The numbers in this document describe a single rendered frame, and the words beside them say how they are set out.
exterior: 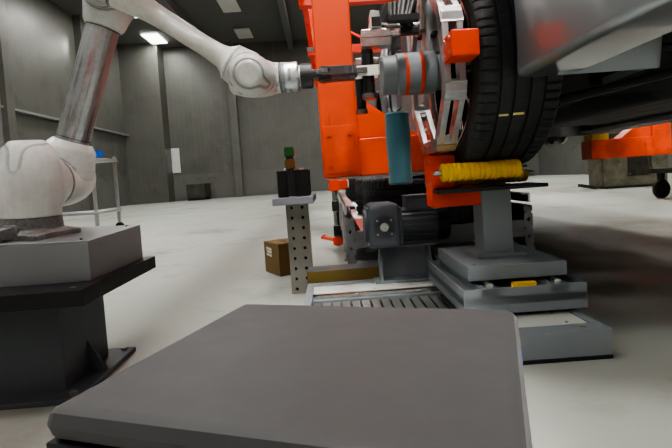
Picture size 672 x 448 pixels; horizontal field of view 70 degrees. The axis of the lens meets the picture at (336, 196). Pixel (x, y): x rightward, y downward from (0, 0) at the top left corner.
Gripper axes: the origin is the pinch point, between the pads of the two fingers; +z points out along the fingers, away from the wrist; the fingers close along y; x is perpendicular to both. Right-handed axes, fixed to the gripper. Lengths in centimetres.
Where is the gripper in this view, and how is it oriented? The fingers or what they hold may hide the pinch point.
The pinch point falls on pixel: (367, 71)
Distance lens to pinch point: 148.4
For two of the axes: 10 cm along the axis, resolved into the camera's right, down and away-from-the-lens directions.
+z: 10.0, -0.7, 0.1
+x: -0.7, -10.0, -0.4
